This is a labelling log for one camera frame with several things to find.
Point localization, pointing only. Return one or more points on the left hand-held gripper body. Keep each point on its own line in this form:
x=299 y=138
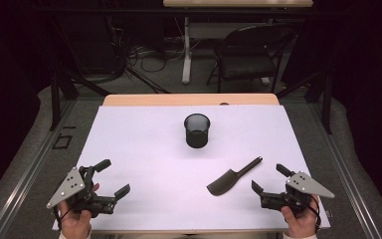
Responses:
x=69 y=186

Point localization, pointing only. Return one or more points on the white board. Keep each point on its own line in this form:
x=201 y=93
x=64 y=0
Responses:
x=146 y=149

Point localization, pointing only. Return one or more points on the person's left hand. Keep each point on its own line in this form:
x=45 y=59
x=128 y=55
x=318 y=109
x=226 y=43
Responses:
x=76 y=224

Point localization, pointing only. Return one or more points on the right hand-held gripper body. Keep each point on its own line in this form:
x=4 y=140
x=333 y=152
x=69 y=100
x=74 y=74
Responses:
x=303 y=185

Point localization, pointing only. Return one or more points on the black folding chair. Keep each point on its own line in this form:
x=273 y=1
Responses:
x=245 y=66

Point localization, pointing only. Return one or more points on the black spatula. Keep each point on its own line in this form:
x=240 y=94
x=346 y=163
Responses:
x=225 y=182

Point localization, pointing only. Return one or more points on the metal floor rail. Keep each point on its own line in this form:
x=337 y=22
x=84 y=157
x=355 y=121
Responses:
x=348 y=172
x=30 y=172

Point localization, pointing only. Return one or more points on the black metal stand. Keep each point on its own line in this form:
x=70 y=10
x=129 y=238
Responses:
x=55 y=99
x=326 y=99

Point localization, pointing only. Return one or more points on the white-legged desk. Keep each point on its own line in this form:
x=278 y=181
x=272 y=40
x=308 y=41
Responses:
x=186 y=49

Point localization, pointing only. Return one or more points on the black mesh cup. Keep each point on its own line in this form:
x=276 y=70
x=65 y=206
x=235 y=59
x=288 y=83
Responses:
x=197 y=137

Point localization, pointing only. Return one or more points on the person's right hand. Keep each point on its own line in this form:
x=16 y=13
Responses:
x=300 y=224

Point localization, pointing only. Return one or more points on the wooden table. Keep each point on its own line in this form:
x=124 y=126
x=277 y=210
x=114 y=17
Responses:
x=179 y=99

